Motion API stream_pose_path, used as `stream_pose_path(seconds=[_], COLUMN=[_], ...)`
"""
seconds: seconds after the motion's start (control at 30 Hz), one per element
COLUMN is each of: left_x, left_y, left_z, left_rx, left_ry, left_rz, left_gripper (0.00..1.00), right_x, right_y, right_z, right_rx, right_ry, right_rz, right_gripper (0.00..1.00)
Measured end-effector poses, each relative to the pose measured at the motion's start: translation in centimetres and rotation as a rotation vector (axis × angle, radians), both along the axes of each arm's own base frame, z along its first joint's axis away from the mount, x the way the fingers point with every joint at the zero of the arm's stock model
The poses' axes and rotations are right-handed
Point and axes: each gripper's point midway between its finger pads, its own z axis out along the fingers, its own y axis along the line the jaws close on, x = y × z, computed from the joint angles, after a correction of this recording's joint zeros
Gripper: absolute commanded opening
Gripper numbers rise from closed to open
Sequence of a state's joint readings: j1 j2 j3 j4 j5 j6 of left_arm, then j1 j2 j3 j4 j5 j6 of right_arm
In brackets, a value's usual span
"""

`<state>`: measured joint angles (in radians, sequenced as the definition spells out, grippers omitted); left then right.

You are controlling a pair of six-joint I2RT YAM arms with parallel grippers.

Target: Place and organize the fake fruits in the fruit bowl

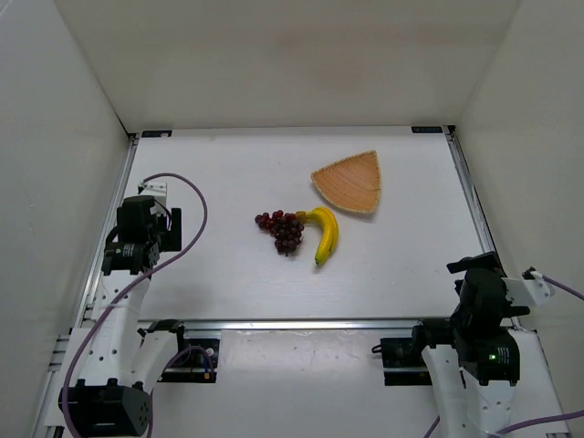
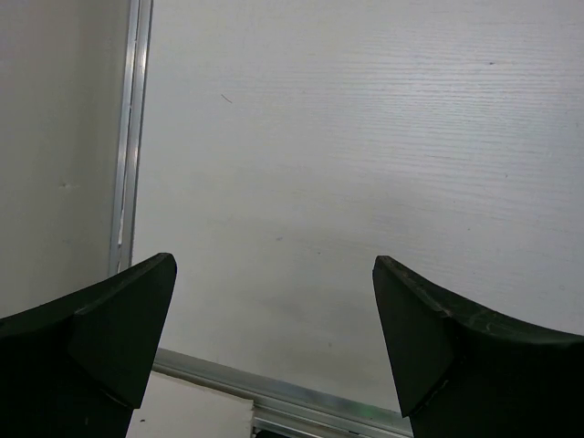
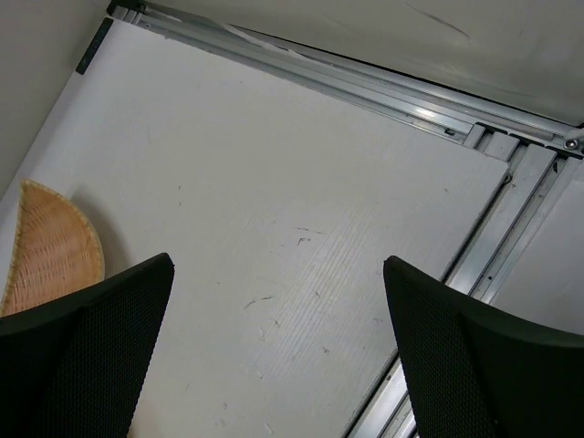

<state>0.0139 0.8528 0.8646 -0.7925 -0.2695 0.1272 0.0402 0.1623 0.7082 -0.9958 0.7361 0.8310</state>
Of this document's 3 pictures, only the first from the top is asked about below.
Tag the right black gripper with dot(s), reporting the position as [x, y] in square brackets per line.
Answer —
[468, 264]

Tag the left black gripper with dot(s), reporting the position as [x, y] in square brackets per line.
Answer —
[174, 229]

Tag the dark red fake grapes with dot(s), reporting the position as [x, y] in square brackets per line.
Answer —
[285, 228]

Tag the yellow fake banana bunch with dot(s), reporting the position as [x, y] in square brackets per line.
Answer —
[327, 222]

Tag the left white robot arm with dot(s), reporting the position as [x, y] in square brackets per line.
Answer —
[107, 392]

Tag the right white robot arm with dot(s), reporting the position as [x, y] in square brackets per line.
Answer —
[473, 361]

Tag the woven triangular fruit basket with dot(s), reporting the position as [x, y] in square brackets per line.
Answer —
[352, 184]

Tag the left black corner label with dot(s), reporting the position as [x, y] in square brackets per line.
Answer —
[156, 134]

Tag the black corner label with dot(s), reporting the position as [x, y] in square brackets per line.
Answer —
[156, 134]
[427, 129]

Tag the right black corner label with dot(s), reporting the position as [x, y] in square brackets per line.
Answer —
[427, 129]

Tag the right aluminium side rail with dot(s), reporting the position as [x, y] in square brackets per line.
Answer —
[470, 193]

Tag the aluminium side rail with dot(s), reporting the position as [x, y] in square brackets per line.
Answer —
[83, 299]
[470, 193]

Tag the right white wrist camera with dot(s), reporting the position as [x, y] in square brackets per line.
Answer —
[529, 291]

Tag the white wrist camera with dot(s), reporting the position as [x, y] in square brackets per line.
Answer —
[529, 291]
[157, 189]

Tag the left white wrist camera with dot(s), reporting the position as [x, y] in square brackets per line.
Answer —
[157, 189]

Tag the left aluminium side rail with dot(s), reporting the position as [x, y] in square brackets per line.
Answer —
[83, 299]

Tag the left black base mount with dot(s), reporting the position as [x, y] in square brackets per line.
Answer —
[198, 357]

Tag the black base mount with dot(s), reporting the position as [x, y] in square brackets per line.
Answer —
[198, 357]
[402, 361]

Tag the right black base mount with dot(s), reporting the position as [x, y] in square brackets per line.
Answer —
[402, 361]

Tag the front aluminium rail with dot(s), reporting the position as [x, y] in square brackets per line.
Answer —
[301, 324]

